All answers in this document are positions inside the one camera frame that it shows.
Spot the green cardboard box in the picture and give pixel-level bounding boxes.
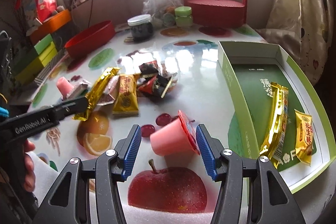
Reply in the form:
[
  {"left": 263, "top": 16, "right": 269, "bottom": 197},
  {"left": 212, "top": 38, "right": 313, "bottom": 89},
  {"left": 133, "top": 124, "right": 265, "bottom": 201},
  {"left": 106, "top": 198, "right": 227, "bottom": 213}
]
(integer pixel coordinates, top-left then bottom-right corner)
[{"left": 218, "top": 41, "right": 332, "bottom": 194}]

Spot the dark-filled jar with white lid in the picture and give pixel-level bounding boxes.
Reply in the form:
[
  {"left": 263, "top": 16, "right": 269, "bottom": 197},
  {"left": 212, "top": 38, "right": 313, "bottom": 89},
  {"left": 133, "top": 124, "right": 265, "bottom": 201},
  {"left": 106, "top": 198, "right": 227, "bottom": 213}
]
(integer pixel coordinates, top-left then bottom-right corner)
[{"left": 127, "top": 14, "right": 154, "bottom": 42}]

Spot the person's left hand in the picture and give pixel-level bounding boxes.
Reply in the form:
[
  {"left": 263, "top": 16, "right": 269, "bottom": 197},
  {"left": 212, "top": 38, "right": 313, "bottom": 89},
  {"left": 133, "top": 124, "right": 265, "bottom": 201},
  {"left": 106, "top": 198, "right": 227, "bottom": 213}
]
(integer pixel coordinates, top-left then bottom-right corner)
[{"left": 22, "top": 139, "right": 37, "bottom": 189}]

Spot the small yellow candy packet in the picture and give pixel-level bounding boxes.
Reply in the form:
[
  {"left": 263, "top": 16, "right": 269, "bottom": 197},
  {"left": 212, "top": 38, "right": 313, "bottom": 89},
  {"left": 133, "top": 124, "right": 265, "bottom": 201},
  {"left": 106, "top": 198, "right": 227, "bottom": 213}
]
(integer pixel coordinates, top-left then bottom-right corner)
[{"left": 294, "top": 109, "right": 313, "bottom": 167}]

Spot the yellow-green box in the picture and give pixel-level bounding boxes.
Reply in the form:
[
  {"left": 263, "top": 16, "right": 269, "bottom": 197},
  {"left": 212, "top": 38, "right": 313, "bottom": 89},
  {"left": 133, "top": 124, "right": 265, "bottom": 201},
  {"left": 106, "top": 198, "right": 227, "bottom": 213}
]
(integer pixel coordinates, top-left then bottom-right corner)
[{"left": 14, "top": 44, "right": 58, "bottom": 81}]

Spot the white red-print candy packet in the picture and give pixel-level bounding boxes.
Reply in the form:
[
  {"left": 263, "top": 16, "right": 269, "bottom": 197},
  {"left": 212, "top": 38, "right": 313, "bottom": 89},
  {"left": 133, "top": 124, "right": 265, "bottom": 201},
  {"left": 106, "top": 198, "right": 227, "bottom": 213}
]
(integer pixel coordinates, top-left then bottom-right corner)
[{"left": 67, "top": 80, "right": 91, "bottom": 98}]

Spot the long gold snack packet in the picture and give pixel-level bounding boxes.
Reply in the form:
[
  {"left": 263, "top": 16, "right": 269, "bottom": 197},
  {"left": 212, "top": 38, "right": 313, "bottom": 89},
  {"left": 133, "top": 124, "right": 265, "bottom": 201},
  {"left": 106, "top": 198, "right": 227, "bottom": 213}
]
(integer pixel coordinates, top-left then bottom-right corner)
[
  {"left": 259, "top": 82, "right": 289, "bottom": 169},
  {"left": 72, "top": 67, "right": 121, "bottom": 122}
]

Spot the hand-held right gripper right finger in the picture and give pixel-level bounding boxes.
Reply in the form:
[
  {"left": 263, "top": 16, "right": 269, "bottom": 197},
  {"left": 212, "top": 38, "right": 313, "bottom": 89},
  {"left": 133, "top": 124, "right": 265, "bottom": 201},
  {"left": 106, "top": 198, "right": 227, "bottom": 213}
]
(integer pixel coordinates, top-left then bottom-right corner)
[{"left": 196, "top": 124, "right": 306, "bottom": 224}]

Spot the orange yellow snack packet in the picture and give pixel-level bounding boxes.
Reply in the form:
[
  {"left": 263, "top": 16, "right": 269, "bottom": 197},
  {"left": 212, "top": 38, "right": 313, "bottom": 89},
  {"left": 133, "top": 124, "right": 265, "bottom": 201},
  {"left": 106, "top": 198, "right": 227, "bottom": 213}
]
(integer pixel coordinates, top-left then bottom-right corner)
[{"left": 112, "top": 73, "right": 141, "bottom": 115}]

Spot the light green box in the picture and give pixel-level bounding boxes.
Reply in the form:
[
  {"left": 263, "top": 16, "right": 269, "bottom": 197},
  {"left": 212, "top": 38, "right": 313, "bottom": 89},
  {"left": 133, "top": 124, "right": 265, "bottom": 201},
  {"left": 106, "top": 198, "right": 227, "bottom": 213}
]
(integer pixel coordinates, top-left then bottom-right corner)
[{"left": 34, "top": 34, "right": 54, "bottom": 55}]

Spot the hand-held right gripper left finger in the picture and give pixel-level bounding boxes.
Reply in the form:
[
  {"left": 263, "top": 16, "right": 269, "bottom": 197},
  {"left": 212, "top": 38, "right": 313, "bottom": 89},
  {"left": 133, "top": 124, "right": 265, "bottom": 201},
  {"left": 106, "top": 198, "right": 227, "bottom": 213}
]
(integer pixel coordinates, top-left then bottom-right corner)
[{"left": 31, "top": 124, "right": 142, "bottom": 224}]

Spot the red black candy wrapper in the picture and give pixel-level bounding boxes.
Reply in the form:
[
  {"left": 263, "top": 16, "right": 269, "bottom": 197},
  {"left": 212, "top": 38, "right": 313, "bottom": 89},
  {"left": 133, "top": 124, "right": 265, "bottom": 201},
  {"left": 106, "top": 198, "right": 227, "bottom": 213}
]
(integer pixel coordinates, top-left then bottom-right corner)
[{"left": 138, "top": 76, "right": 158, "bottom": 95}]

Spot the striped box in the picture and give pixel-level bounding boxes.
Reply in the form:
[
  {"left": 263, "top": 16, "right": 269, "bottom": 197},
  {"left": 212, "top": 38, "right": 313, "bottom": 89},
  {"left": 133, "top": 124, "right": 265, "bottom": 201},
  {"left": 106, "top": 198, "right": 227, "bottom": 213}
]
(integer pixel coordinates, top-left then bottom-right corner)
[{"left": 35, "top": 51, "right": 66, "bottom": 84}]

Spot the pink brown snack packet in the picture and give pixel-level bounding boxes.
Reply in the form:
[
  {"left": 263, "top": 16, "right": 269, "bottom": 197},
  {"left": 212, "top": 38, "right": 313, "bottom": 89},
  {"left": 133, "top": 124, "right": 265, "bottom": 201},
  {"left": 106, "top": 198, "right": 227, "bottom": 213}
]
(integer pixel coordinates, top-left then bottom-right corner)
[{"left": 98, "top": 76, "right": 121, "bottom": 105}]

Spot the small pale jar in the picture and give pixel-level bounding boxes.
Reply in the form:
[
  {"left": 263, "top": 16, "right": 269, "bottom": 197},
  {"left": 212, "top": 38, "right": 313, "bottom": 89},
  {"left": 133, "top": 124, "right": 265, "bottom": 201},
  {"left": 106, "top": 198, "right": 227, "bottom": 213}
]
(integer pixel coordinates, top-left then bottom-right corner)
[{"left": 163, "top": 13, "right": 176, "bottom": 27}]

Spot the pink jelly cup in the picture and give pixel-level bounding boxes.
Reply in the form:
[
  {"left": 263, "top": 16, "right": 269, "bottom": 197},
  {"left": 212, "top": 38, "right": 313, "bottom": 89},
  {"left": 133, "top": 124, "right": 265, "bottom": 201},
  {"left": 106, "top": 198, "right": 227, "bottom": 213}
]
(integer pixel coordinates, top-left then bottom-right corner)
[
  {"left": 56, "top": 77, "right": 76, "bottom": 99},
  {"left": 150, "top": 110, "right": 201, "bottom": 157}
]

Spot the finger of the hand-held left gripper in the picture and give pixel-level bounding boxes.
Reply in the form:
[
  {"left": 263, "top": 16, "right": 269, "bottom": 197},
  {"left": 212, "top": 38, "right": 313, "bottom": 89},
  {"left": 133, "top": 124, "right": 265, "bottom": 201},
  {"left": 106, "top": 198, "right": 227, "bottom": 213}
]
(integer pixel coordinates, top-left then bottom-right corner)
[{"left": 54, "top": 97, "right": 89, "bottom": 121}]

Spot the colourful printed bag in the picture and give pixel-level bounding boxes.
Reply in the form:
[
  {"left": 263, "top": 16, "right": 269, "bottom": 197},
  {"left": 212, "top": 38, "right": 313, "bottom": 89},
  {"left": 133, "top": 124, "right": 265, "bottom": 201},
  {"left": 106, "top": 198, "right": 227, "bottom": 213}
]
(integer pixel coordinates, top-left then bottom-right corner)
[{"left": 14, "top": 0, "right": 38, "bottom": 29}]

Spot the cream patterned curtain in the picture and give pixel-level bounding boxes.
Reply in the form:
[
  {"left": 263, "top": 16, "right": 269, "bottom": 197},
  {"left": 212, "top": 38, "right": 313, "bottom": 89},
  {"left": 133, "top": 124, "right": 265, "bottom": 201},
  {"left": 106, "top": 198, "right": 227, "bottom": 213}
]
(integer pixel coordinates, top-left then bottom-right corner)
[{"left": 256, "top": 0, "right": 336, "bottom": 88}]

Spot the orange storage box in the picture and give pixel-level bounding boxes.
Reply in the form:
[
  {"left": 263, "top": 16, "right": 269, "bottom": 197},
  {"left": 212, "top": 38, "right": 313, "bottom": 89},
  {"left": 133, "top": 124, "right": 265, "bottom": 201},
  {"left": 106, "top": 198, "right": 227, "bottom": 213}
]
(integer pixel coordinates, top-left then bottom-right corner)
[{"left": 29, "top": 9, "right": 72, "bottom": 42}]

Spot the black gold-edged candy wrapper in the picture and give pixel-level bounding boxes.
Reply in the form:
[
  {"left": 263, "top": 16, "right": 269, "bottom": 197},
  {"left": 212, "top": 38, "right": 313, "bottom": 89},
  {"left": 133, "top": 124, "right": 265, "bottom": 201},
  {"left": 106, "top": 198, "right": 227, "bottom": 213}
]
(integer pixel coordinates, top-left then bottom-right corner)
[{"left": 154, "top": 74, "right": 174, "bottom": 98}]

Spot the green lidded jar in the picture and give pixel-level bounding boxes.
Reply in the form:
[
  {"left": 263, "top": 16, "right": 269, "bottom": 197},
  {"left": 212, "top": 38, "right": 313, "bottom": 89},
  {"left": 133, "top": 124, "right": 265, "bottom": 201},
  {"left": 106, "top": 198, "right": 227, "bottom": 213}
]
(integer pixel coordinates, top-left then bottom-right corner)
[{"left": 175, "top": 6, "right": 193, "bottom": 27}]

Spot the clear plastic candy bag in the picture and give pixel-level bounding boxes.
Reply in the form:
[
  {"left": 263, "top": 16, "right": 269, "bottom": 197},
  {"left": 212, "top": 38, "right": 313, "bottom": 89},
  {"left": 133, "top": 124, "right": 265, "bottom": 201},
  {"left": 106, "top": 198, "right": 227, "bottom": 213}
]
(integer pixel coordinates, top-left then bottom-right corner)
[{"left": 159, "top": 63, "right": 180, "bottom": 94}]

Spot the red round bowl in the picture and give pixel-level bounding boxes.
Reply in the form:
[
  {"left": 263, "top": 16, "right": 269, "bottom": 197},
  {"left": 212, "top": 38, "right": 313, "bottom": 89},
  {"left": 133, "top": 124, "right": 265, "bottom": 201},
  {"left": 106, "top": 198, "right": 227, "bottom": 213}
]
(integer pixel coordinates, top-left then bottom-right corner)
[{"left": 64, "top": 20, "right": 115, "bottom": 59}]

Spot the black wire rack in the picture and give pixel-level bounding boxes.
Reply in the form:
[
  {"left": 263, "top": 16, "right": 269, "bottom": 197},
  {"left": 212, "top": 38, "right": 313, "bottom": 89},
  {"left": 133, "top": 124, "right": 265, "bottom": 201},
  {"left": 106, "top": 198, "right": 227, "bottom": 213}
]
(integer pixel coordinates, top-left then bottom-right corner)
[{"left": 0, "top": 30, "right": 14, "bottom": 98}]

